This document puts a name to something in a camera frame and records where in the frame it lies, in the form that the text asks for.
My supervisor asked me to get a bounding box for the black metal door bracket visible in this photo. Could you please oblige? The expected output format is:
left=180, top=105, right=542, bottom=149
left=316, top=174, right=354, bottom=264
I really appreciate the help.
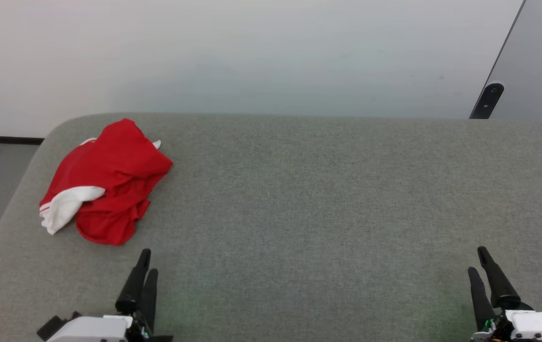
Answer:
left=469, top=83, right=505, bottom=119

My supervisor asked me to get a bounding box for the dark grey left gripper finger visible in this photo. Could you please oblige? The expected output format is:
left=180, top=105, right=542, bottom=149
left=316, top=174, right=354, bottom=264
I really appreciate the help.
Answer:
left=116, top=248, right=152, bottom=314
left=140, top=268, right=159, bottom=333

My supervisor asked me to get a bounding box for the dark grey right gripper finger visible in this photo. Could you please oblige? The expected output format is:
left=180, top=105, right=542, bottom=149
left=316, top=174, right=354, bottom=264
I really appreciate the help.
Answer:
left=477, top=246, right=522, bottom=310
left=468, top=266, right=495, bottom=331

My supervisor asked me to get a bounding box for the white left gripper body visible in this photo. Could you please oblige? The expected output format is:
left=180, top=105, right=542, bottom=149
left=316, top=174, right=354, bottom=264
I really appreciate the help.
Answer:
left=48, top=314, right=174, bottom=342

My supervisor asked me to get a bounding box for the red white basketball jersey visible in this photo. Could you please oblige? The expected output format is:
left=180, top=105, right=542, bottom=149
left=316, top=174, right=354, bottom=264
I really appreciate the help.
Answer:
left=39, top=119, right=174, bottom=246

